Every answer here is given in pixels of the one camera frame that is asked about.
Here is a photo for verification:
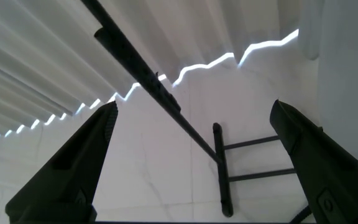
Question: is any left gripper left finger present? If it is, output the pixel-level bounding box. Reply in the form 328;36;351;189
4;100;119;223

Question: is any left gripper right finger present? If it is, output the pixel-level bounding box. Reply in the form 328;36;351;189
269;99;358;223

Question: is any black clothes rack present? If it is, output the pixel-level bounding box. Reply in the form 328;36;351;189
80;0;297;218

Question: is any white curtain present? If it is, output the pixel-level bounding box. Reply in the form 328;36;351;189
0;0;301;140

